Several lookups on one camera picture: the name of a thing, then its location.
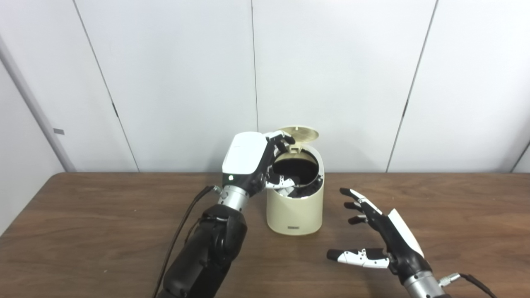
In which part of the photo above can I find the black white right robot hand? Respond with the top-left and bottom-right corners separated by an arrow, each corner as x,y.
327,187 -> 433,286

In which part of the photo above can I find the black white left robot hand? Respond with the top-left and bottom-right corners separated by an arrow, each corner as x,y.
222,130 -> 301,197

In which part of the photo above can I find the cream round bin lid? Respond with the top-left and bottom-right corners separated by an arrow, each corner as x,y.
277,127 -> 320,154

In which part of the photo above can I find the cream-colored cylindrical bin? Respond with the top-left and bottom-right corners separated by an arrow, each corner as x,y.
266,145 -> 325,236

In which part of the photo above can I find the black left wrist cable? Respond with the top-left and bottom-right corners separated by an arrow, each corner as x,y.
152,185 -> 222,298

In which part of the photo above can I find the grey wall corner post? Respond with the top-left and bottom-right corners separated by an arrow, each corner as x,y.
0,35 -> 77,172

